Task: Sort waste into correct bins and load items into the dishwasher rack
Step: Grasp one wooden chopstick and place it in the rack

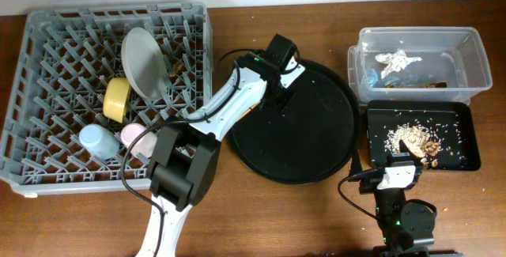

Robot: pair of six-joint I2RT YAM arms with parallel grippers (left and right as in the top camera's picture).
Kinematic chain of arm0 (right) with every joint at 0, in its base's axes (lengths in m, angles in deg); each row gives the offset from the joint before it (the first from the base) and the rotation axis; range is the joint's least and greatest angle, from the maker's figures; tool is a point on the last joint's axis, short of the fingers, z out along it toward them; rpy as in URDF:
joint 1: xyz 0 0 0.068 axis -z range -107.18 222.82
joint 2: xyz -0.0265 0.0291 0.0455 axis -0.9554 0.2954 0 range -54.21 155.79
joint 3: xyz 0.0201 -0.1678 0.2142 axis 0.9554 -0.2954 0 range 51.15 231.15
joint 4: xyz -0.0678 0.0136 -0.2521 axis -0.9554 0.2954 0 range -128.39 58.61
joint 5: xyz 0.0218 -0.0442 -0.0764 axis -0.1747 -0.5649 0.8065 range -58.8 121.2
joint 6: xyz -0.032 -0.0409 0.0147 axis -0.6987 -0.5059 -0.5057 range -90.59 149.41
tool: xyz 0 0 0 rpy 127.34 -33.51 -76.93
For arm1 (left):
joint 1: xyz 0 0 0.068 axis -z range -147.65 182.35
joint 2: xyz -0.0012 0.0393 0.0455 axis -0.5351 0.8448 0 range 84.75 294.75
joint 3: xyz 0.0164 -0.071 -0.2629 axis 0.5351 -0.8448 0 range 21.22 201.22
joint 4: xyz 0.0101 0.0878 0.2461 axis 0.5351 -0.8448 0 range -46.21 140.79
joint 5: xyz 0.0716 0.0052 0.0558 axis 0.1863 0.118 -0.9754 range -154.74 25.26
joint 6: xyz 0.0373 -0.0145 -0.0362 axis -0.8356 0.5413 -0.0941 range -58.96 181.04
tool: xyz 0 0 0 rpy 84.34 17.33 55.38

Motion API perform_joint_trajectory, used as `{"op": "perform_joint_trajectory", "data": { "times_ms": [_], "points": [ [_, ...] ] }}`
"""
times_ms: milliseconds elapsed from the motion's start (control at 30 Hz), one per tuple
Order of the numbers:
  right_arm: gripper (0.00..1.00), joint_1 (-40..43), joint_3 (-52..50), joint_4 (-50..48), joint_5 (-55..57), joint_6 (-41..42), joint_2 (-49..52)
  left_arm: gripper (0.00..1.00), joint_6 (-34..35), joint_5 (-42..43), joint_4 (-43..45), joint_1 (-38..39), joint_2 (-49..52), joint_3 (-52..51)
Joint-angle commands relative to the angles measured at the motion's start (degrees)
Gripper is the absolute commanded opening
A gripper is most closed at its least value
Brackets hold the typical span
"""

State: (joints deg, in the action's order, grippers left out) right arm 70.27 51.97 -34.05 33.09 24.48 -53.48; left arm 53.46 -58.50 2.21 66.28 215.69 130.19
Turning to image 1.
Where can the grey plastic dishwasher rack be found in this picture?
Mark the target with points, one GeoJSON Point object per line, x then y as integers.
{"type": "Point", "coordinates": [67, 58]}

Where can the round black tray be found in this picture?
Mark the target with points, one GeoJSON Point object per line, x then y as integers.
{"type": "Point", "coordinates": [306, 139]}

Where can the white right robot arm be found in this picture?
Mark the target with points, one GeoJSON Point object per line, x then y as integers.
{"type": "Point", "coordinates": [406, 225]}

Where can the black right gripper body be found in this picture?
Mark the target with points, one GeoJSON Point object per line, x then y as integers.
{"type": "Point", "coordinates": [370, 184]}

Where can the rice and food scraps pile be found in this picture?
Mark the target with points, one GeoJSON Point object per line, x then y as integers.
{"type": "Point", "coordinates": [422, 142]}

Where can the black rectangular bin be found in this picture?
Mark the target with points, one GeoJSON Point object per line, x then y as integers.
{"type": "Point", "coordinates": [450, 121]}

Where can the yellow bowl with food scraps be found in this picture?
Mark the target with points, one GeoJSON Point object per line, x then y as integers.
{"type": "Point", "coordinates": [116, 98]}

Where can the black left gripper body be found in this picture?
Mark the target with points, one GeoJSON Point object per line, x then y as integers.
{"type": "Point", "coordinates": [281, 98]}

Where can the food scraps in clear bin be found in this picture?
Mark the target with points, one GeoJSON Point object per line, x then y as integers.
{"type": "Point", "coordinates": [419, 86]}

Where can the grey round plate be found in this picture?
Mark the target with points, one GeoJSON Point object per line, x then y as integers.
{"type": "Point", "coordinates": [143, 64]}

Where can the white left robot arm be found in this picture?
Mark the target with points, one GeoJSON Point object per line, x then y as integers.
{"type": "Point", "coordinates": [184, 152]}

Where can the white napkin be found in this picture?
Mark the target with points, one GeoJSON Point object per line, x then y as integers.
{"type": "Point", "coordinates": [395, 62]}

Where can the clear plastic waste bin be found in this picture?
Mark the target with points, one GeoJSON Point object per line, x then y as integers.
{"type": "Point", "coordinates": [455, 55]}

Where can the blue plastic cup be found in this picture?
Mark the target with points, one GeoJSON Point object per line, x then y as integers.
{"type": "Point", "coordinates": [99, 141]}

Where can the lower wooden chopstick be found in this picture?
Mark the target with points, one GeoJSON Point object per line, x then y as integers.
{"type": "Point", "coordinates": [247, 111]}

